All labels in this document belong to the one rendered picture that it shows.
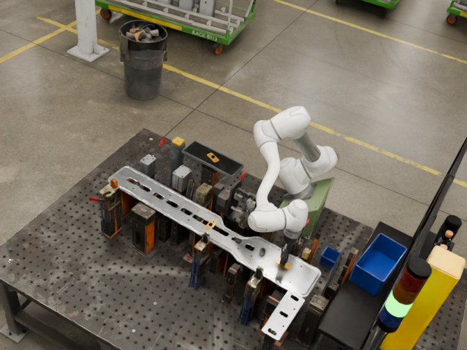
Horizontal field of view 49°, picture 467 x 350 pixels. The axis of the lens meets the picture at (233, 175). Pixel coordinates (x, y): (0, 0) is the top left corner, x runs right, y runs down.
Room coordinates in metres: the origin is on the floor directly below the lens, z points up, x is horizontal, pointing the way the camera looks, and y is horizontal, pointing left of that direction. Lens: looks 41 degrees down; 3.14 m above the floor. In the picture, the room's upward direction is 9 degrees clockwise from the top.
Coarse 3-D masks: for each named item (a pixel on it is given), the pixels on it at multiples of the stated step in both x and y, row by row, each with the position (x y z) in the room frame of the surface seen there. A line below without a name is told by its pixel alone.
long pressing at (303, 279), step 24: (144, 192) 2.16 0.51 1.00; (168, 192) 2.19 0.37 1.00; (168, 216) 2.01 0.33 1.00; (192, 216) 2.04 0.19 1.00; (216, 216) 2.06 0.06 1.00; (216, 240) 1.88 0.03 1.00; (264, 240) 1.94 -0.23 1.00; (264, 264) 1.77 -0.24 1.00; (288, 288) 1.64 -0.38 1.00; (312, 288) 1.67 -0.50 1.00
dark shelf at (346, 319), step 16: (384, 224) 2.20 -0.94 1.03; (368, 240) 2.04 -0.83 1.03; (400, 240) 2.09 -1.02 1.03; (352, 288) 1.68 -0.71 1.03; (384, 288) 1.72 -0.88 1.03; (336, 304) 1.57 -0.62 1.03; (352, 304) 1.58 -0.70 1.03; (368, 304) 1.60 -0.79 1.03; (336, 320) 1.47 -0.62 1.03; (352, 320) 1.49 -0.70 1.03; (368, 320) 1.50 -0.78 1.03; (336, 336) 1.38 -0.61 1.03; (352, 336) 1.40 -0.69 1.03
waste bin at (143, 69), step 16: (128, 32) 4.70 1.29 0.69; (144, 32) 4.71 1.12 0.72; (160, 32) 4.89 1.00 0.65; (128, 48) 4.52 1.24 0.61; (144, 48) 4.50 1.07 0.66; (160, 48) 4.60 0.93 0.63; (128, 64) 4.56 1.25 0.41; (144, 64) 4.53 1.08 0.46; (160, 64) 4.65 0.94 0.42; (128, 80) 4.57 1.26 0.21; (144, 80) 4.54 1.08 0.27; (160, 80) 4.69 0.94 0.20; (144, 96) 4.55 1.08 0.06
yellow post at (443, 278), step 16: (432, 256) 1.08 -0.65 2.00; (448, 256) 1.09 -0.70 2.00; (432, 272) 1.04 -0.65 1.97; (448, 272) 1.03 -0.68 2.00; (432, 288) 1.03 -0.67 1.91; (448, 288) 1.01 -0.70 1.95; (416, 304) 1.04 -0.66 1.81; (432, 304) 1.02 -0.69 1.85; (416, 320) 1.03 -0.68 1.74; (400, 336) 1.03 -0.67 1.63; (416, 336) 1.01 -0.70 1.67
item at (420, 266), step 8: (408, 264) 0.97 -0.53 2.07; (416, 264) 0.97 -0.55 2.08; (424, 264) 0.97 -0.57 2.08; (416, 272) 0.94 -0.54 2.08; (424, 272) 0.94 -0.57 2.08; (376, 320) 0.97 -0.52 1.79; (384, 328) 0.94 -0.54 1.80; (392, 328) 0.93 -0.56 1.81; (376, 336) 0.96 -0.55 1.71; (384, 336) 0.96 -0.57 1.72; (376, 344) 0.96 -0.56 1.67
